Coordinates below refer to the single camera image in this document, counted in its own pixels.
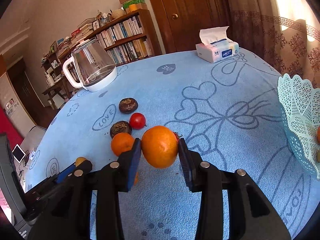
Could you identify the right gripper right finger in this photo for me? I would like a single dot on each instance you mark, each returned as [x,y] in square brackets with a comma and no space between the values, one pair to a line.
[251,214]

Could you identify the white tissue box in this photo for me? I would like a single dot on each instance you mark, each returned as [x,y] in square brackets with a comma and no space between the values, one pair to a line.
[215,45]

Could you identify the wooden side desk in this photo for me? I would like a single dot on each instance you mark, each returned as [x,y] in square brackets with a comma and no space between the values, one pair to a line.
[60,88]

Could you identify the dark water chestnut far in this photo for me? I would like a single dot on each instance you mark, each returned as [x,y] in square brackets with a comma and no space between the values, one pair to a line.
[128,105]

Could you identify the tan longan fruit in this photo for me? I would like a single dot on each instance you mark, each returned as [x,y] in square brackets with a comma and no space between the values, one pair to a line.
[318,156]
[79,160]

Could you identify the light blue lattice basket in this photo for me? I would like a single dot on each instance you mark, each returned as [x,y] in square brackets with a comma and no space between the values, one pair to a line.
[299,104]

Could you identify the dark water chestnut near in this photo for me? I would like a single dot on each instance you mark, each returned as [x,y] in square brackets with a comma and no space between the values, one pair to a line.
[120,127]

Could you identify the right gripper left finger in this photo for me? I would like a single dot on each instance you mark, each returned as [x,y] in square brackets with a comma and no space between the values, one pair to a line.
[67,212]

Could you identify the brown wooden door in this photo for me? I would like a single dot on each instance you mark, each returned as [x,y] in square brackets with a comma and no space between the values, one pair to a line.
[180,21]

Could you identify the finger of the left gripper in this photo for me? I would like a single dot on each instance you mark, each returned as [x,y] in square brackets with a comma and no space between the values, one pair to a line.
[47,186]
[64,173]

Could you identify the green box on shelf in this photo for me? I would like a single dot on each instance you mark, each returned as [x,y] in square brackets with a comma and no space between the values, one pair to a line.
[130,2]

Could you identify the beige patterned curtain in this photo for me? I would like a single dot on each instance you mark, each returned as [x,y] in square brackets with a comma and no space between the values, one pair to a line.
[284,33]

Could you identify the glass kettle white handle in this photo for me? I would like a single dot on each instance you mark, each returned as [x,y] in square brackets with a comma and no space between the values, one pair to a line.
[90,67]

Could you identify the blue patterned tablecloth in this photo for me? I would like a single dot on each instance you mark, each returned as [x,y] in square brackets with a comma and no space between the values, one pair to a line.
[228,112]

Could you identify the dark water chestnut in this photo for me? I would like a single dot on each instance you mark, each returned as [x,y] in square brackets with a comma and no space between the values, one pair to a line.
[128,105]
[120,127]

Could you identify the red cherry tomato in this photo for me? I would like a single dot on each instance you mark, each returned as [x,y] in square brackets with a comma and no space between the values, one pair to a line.
[137,121]
[177,136]

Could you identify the orange mandarin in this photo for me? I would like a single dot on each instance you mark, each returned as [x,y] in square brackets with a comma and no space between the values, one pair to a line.
[318,135]
[122,142]
[136,179]
[159,147]

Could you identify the wooden bookshelf with books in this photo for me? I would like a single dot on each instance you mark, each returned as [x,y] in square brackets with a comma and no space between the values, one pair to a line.
[128,38]

